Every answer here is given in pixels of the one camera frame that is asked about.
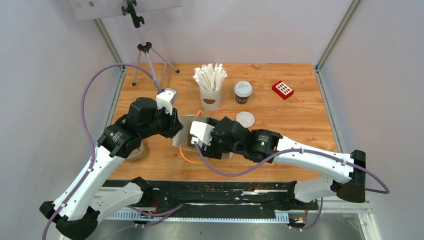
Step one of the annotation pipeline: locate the white coffee cup lid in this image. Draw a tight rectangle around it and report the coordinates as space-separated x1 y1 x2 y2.
234 81 253 98

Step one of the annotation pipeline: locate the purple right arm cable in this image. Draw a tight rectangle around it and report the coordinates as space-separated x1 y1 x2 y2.
193 140 391 232

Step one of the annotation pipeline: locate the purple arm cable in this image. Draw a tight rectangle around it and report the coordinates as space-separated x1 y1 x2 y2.
41 62 185 240
193 140 391 232

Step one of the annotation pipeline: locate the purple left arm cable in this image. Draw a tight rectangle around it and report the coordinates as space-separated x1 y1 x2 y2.
41 62 185 240

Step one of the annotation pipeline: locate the red white toy block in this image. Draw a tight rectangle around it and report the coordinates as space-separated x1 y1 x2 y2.
271 80 294 100

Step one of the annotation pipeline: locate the paper takeout bag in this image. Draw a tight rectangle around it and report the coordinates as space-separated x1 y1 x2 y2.
172 110 212 164

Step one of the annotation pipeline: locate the aluminium rail frame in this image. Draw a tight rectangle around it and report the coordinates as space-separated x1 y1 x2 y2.
59 185 374 240

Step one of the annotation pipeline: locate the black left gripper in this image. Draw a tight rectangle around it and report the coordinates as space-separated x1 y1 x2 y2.
140 103 185 139

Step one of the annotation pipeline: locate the brown cup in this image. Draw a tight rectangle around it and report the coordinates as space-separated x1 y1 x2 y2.
235 94 251 104

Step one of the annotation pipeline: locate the camera tripod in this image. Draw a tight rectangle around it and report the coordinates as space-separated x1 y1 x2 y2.
121 0 180 93

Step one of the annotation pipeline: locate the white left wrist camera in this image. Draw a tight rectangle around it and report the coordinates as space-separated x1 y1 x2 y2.
156 88 178 115

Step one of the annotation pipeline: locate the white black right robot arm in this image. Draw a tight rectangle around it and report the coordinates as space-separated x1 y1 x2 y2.
189 117 366 209

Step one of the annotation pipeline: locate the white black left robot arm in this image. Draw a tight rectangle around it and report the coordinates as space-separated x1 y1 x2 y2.
39 96 183 240

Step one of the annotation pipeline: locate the white cup of straws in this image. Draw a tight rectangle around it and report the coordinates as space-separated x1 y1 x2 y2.
192 63 228 111

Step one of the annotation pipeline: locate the white perforated board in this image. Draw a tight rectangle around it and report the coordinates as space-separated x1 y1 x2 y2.
68 0 182 20

